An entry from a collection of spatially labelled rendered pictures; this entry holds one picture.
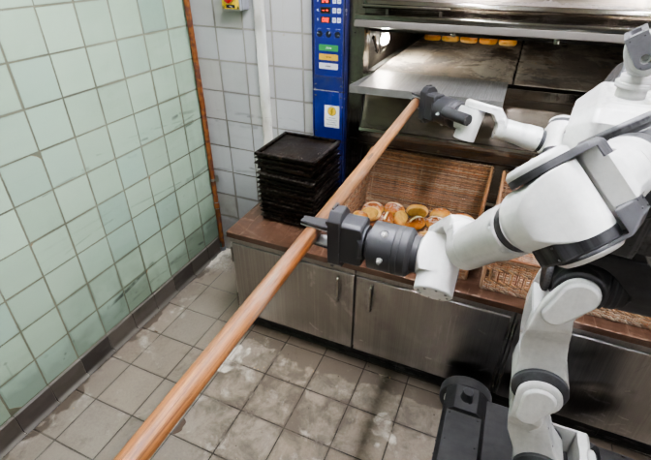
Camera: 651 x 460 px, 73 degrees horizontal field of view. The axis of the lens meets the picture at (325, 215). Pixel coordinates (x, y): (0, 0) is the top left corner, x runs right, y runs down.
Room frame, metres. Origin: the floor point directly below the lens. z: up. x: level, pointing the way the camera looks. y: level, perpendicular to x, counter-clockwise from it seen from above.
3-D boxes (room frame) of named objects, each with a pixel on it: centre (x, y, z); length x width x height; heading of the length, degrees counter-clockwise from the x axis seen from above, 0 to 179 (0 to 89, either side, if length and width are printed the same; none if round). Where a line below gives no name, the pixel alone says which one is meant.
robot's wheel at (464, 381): (1.13, -0.56, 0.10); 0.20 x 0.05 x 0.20; 67
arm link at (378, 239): (0.65, -0.07, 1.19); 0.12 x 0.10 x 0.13; 67
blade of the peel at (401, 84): (1.73, -0.41, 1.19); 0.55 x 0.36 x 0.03; 67
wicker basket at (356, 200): (1.60, -0.37, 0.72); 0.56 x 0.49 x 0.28; 66
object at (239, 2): (2.16, 0.40, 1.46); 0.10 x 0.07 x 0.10; 67
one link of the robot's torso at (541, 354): (0.82, -0.60, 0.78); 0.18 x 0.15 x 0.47; 157
